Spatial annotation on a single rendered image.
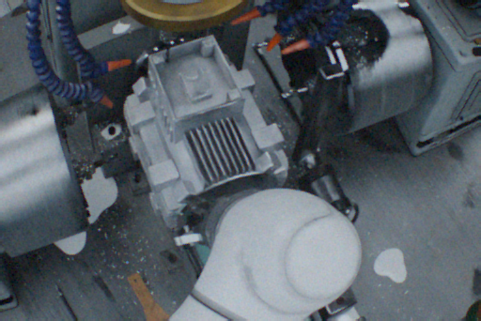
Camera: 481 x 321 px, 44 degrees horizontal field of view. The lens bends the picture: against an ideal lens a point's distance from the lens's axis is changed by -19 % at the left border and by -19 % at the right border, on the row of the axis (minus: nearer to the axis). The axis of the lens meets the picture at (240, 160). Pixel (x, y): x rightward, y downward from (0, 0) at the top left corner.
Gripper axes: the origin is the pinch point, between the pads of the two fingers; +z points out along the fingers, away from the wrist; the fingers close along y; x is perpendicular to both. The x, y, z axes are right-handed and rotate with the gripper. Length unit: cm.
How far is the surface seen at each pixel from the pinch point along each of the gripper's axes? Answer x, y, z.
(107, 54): -24.9, 4.0, 13.9
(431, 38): -12, -49, 5
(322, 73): -12.2, -18.1, -9.7
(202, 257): 10.1, -0.7, 15.7
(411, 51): -11.1, -41.4, 2.4
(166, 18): -24.7, -0.9, -12.1
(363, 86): -7.8, -29.7, 3.4
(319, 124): -5.0, -19.6, 0.8
